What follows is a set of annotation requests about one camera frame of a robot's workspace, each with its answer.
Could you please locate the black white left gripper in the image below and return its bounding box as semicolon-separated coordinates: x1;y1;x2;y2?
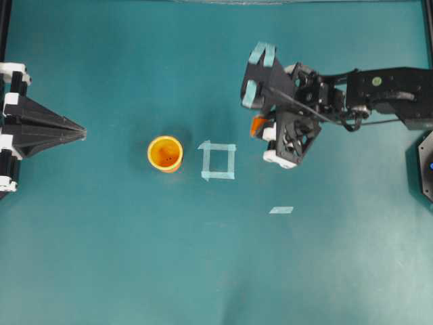
1;62;87;199

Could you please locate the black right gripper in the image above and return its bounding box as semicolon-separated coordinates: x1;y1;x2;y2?
241;42;346;169

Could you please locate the orange block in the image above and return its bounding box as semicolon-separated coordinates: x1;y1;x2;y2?
250;115;267;137

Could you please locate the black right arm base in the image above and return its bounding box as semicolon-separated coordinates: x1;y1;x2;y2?
405;131;432;209

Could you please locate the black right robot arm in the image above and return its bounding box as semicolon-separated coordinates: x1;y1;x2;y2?
240;42;432;169

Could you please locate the teal tape square marker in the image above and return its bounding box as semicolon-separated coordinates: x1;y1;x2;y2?
198;140;237;181

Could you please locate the yellow orange plastic cup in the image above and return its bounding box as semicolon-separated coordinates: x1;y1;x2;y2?
147;135;183;173

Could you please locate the small teal tape strip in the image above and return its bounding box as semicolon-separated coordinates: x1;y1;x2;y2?
269;207;294;214

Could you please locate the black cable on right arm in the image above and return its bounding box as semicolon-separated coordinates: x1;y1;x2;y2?
269;86;407;133

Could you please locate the black frame post left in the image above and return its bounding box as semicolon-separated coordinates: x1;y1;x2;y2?
0;0;12;62

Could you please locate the black frame post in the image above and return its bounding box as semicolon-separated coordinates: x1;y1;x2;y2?
0;0;12;62
420;0;432;68

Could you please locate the black frame post right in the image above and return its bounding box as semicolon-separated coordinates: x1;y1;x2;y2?
420;0;432;68

